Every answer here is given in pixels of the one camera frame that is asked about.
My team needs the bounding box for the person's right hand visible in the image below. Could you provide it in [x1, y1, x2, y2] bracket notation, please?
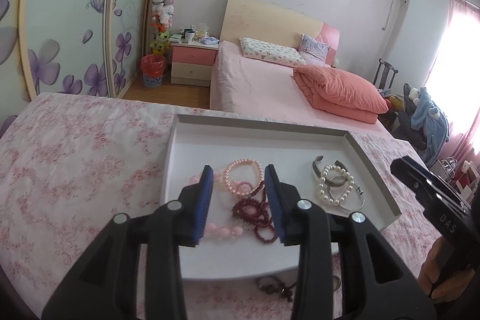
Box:
[417, 235, 480, 306]

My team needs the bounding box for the dark red bead bracelet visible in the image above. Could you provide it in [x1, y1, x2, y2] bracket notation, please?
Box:
[232, 182, 280, 244]

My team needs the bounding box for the lilac pillow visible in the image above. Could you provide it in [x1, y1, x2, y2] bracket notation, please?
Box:
[299, 34, 331, 66]

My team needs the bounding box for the small pink pearl bracelet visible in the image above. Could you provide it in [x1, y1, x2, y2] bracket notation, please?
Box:
[224, 159, 263, 189]

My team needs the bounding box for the wide silver cuff bracelet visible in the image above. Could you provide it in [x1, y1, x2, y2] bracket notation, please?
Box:
[311, 155, 351, 187]

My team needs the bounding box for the folded orange duvet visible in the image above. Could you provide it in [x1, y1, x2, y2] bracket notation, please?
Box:
[292, 65, 390, 124]

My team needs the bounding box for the sliding wardrobe with flower print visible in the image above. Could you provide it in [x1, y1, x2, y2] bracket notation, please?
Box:
[0, 0, 166, 133]

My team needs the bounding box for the grey cardboard tray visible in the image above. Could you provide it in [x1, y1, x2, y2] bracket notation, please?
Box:
[159, 113, 402, 281]

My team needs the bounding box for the clear tube of plush toys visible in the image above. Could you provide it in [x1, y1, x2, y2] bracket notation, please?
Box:
[144, 0, 182, 56]

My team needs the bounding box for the colourful toy pile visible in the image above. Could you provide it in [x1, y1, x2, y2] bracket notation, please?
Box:
[379, 89, 406, 115]

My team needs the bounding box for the black bead bracelet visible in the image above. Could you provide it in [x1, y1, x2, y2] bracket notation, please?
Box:
[256, 275, 299, 303]

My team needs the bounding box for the pink and beige nightstand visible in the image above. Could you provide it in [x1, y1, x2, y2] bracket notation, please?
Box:
[169, 39, 220, 87]

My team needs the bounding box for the thin silver bangle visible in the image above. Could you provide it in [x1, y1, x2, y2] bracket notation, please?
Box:
[329, 174, 366, 213]

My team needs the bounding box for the bed with beige pink headboard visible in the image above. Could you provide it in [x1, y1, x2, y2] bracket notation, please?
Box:
[209, 0, 394, 135]

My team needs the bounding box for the blue plush garment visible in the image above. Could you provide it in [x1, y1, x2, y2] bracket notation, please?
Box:
[410, 87, 451, 156]

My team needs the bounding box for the red trash bin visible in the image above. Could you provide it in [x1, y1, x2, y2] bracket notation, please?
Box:
[141, 55, 167, 87]

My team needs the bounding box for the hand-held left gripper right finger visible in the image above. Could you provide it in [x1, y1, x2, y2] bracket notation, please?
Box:
[263, 163, 437, 320]

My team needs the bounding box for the white pearl bracelet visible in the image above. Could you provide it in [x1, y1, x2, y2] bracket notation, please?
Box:
[318, 164, 355, 207]

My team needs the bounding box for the pink curtain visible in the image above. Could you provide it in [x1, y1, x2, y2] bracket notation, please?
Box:
[444, 0, 480, 163]

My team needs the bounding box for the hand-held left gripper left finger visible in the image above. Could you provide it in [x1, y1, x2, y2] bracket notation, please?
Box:
[41, 165, 214, 320]

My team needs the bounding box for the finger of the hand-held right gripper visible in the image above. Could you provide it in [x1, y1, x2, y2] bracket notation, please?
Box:
[390, 159, 456, 216]
[403, 156, 462, 204]

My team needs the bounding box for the large pink bead bracelet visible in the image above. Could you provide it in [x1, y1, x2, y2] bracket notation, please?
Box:
[189, 172, 256, 242]

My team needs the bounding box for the white patterned pillow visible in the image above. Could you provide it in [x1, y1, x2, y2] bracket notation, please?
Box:
[239, 37, 307, 67]

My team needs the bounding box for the dark wooden chair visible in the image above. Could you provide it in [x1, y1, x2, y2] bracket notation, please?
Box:
[373, 58, 397, 92]

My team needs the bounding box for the air conditioner hose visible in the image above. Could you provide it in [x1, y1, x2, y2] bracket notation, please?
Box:
[382, 0, 409, 32]

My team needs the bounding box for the pink floral bedsheet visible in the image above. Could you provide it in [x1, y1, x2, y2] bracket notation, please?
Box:
[0, 92, 451, 320]

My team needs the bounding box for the dark office chair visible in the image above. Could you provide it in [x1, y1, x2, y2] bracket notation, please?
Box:
[398, 83, 432, 156]

